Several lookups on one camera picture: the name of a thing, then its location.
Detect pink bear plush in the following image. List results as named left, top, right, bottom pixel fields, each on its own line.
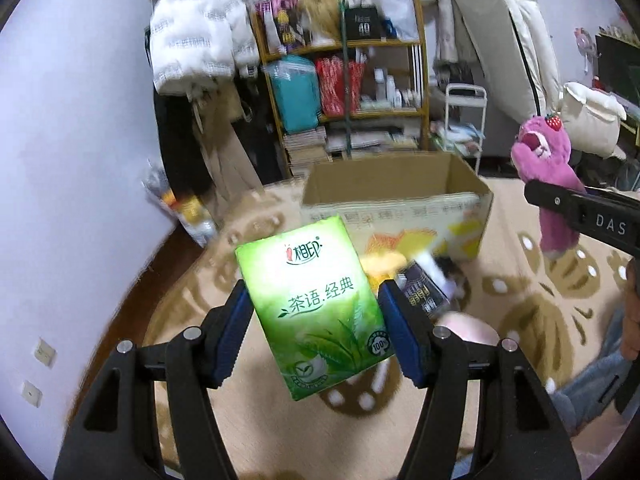
left=511, top=114, right=586, bottom=259

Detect pink swirl plush cushion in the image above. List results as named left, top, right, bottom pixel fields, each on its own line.
left=436, top=311, right=500, bottom=346

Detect black face tissue pack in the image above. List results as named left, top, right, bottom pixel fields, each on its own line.
left=395, top=252, right=463, bottom=320

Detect green tissue pack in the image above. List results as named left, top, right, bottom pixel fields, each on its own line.
left=235, top=216, right=394, bottom=401

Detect yellow plush toy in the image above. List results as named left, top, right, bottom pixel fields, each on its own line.
left=360, top=230, right=413, bottom=278

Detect person right hand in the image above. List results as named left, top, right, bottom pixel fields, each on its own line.
left=620, top=259, right=640, bottom=361

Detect cream pillow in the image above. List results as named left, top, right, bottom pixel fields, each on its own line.
left=559, top=82, right=627, bottom=160

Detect beige patterned blanket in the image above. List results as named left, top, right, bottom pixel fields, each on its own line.
left=144, top=179, right=627, bottom=479

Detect white rolling cart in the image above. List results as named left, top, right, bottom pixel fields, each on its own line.
left=430, top=82, right=488, bottom=174

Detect plastic bag of toys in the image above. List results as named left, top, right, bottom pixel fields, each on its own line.
left=141, top=160, right=218, bottom=247

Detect cardboard box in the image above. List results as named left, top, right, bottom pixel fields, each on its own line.
left=300, top=152, right=494, bottom=261

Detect wooden shelf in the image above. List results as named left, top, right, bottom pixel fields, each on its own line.
left=250, top=0, right=428, bottom=177

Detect black box number 40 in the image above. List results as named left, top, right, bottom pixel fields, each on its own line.
left=344, top=6, right=382, bottom=41

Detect stack of books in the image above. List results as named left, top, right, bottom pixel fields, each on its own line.
left=283, top=126, right=333, bottom=178

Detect red gift bag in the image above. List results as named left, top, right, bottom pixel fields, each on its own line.
left=314, top=56, right=366, bottom=117

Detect beige coat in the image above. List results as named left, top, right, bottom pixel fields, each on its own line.
left=192, top=82, right=262, bottom=220

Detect green pole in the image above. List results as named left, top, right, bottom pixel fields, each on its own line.
left=338, top=0, right=352, bottom=159

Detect teal bag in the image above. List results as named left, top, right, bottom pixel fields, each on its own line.
left=264, top=55, right=321, bottom=133

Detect blonde wig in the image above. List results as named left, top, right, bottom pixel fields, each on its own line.
left=298, top=0, right=341, bottom=46

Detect white puffer jacket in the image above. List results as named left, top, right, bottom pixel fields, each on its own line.
left=149, top=0, right=259, bottom=98

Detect wall socket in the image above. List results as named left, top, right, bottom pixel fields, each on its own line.
left=32, top=338, right=56, bottom=368

